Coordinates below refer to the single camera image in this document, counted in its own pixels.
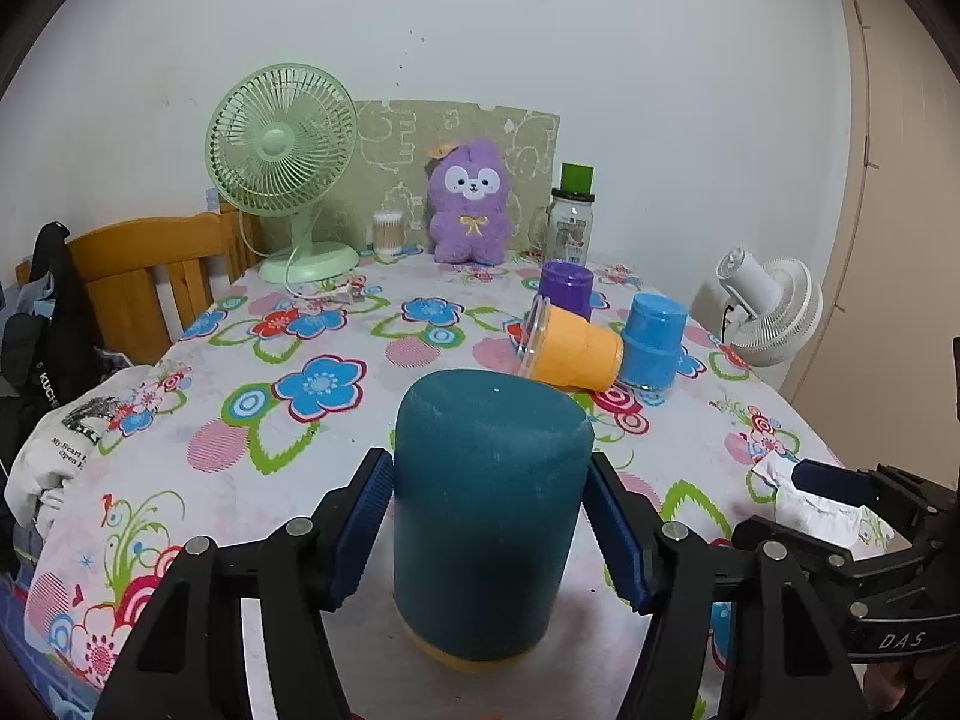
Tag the black bag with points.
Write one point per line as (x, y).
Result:
(51, 342)

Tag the green desk fan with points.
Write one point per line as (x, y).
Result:
(276, 144)

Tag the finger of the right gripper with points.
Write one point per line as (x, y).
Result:
(834, 483)

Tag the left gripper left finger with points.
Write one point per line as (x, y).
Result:
(185, 655)

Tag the teal cup yellow rim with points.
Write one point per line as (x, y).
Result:
(489, 473)

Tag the white floor fan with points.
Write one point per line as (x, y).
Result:
(777, 307)

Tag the cotton swab container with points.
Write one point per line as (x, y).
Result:
(388, 232)

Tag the blue plastic cup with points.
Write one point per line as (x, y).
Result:
(652, 342)

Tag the white printed t-shirt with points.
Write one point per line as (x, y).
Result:
(59, 446)

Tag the wooden chair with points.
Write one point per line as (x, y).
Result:
(105, 280)

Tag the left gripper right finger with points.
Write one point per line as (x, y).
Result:
(784, 658)

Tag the beige door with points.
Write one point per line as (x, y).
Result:
(878, 382)

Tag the glass jar green lid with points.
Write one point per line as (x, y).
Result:
(561, 229)

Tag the crumpled white tissue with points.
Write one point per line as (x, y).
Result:
(853, 528)

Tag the purple plastic cup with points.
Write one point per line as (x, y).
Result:
(568, 286)

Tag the orange plastic cup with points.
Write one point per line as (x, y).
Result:
(565, 350)

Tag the purple plush toy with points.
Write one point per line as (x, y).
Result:
(468, 191)

